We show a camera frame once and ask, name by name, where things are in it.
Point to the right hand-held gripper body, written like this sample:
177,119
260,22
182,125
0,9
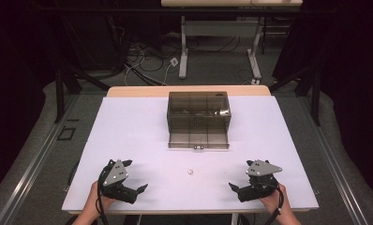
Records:
261,170

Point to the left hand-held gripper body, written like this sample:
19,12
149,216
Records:
116,175

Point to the smoky transparent drawer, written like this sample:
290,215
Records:
198,136

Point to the smoky transparent storage box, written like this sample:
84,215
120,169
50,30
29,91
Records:
198,106

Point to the person's left hand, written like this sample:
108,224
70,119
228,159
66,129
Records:
95,203

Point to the person's right hand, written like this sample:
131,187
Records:
275,204

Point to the white table mat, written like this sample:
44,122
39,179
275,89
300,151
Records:
137,134

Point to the black square floor plate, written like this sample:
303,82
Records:
66,133

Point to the light wooden table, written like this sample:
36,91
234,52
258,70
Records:
137,91

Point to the small white power strip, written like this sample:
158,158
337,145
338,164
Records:
255,82

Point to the black metal stand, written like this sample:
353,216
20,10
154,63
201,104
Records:
60,93
315,93

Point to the white-legged desk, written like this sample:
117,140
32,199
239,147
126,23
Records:
219,28

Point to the dark curtain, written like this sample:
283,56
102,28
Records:
353,62
16,62

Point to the aluminium floor rail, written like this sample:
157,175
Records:
34,162
334,162

